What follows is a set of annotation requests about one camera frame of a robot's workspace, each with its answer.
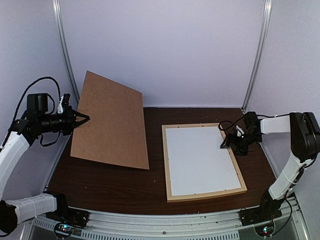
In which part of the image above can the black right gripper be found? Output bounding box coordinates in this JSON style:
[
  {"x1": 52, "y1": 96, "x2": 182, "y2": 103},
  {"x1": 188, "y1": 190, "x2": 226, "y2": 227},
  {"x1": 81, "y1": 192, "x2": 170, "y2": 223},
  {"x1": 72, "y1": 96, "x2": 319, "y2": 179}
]
[{"x1": 221, "y1": 130, "x2": 262, "y2": 156}]

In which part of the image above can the aluminium corner post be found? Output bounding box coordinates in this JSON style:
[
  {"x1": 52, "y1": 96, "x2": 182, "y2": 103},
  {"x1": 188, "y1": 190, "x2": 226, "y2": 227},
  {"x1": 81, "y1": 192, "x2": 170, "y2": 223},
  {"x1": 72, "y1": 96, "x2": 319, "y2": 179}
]
[
  {"x1": 52, "y1": 0, "x2": 80, "y2": 104},
  {"x1": 241, "y1": 0, "x2": 273, "y2": 112}
]

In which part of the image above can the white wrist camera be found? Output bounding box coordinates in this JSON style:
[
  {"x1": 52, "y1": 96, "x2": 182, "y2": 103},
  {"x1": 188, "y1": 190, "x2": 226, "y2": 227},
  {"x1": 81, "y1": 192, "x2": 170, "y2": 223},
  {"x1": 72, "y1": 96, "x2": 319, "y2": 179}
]
[
  {"x1": 56, "y1": 93, "x2": 71, "y2": 114},
  {"x1": 235, "y1": 125, "x2": 245, "y2": 137}
]

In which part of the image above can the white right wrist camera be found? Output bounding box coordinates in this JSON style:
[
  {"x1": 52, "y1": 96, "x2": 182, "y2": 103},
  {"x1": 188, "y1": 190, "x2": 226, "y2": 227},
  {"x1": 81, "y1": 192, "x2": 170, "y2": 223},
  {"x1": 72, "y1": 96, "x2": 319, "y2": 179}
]
[{"x1": 235, "y1": 125, "x2": 245, "y2": 137}]

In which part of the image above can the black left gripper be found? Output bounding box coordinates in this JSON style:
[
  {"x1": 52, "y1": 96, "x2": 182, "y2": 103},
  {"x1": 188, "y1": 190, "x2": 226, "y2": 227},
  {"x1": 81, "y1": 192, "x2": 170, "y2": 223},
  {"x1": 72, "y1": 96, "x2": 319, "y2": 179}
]
[{"x1": 37, "y1": 104, "x2": 89, "y2": 135}]

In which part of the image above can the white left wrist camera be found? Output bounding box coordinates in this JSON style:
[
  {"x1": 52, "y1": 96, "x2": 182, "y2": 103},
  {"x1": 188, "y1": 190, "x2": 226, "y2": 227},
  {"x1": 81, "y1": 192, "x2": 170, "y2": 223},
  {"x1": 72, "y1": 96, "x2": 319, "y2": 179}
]
[{"x1": 56, "y1": 93, "x2": 71, "y2": 114}]

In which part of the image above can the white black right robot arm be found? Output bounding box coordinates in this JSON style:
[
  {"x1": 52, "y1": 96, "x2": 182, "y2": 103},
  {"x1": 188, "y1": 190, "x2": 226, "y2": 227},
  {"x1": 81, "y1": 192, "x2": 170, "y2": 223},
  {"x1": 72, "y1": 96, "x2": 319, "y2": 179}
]
[{"x1": 220, "y1": 111, "x2": 320, "y2": 221}]

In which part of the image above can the books photo print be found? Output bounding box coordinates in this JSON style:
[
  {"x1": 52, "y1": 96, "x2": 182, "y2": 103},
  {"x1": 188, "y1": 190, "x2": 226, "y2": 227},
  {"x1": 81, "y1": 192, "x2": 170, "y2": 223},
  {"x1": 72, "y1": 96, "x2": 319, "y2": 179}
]
[{"x1": 165, "y1": 126, "x2": 243, "y2": 197}]

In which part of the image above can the right round circuit board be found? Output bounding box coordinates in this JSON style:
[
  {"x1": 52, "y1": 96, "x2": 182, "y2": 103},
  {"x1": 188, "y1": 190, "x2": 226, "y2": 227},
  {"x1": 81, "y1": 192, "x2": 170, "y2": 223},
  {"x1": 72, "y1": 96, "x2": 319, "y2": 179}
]
[{"x1": 254, "y1": 223, "x2": 275, "y2": 238}]

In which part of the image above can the brown backing board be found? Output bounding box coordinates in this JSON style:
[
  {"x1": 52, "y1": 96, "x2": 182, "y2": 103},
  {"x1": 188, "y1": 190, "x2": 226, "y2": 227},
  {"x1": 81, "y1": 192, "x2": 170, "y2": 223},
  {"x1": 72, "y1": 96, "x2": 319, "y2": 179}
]
[{"x1": 70, "y1": 71, "x2": 150, "y2": 170}]

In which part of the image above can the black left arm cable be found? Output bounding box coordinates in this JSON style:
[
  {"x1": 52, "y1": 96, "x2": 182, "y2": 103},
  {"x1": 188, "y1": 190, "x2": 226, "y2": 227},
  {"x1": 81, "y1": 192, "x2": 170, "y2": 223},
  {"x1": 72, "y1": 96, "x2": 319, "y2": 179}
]
[{"x1": 7, "y1": 76, "x2": 62, "y2": 147}]

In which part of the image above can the light wooden picture frame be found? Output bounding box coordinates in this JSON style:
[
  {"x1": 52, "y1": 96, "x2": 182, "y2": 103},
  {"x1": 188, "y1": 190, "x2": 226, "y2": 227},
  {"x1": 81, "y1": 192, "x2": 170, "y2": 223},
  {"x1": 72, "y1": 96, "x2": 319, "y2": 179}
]
[{"x1": 161, "y1": 122, "x2": 248, "y2": 203}]

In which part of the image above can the round circuit board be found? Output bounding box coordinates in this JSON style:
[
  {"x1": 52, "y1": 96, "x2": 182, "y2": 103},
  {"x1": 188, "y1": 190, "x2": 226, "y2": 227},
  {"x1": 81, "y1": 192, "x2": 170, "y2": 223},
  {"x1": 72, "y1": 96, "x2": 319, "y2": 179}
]
[
  {"x1": 254, "y1": 223, "x2": 275, "y2": 238},
  {"x1": 53, "y1": 222, "x2": 75, "y2": 239}
]

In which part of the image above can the right aluminium corner post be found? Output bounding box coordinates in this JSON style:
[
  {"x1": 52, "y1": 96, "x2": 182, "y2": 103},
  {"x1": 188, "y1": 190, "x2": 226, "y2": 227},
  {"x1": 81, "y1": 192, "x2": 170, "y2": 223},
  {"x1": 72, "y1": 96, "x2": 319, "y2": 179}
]
[{"x1": 241, "y1": 0, "x2": 273, "y2": 112}]

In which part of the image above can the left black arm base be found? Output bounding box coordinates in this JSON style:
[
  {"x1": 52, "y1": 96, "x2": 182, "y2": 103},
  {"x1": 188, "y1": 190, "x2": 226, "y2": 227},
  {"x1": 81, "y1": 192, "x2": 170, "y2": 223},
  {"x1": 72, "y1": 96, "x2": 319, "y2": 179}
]
[{"x1": 44, "y1": 191, "x2": 90, "y2": 229}]

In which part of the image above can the left round circuit board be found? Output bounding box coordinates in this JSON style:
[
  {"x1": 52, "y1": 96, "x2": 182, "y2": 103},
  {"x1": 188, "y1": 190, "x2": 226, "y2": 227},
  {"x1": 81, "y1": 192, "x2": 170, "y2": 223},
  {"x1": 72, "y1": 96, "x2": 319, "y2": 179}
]
[{"x1": 53, "y1": 222, "x2": 75, "y2": 239}]

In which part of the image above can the aluminium front rail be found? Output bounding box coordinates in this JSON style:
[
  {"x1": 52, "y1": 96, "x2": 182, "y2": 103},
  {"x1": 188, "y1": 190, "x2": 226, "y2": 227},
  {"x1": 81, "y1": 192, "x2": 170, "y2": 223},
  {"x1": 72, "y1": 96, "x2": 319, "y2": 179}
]
[{"x1": 19, "y1": 197, "x2": 311, "y2": 240}]

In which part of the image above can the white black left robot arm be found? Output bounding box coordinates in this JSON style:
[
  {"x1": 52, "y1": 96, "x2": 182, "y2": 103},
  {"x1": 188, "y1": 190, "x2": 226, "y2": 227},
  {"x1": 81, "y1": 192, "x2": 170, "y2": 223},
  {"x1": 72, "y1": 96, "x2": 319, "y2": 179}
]
[{"x1": 0, "y1": 93, "x2": 90, "y2": 236}]

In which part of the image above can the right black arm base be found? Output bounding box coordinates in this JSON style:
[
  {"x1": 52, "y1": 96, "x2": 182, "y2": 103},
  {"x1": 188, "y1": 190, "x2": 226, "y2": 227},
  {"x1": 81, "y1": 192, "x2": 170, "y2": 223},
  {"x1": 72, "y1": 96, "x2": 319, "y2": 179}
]
[{"x1": 238, "y1": 190, "x2": 285, "y2": 226}]

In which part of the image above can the left aluminium corner post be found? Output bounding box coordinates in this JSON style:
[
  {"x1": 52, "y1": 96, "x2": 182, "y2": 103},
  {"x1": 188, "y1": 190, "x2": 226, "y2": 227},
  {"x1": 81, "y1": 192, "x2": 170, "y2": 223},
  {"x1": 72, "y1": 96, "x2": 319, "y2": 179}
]
[{"x1": 52, "y1": 0, "x2": 80, "y2": 104}]

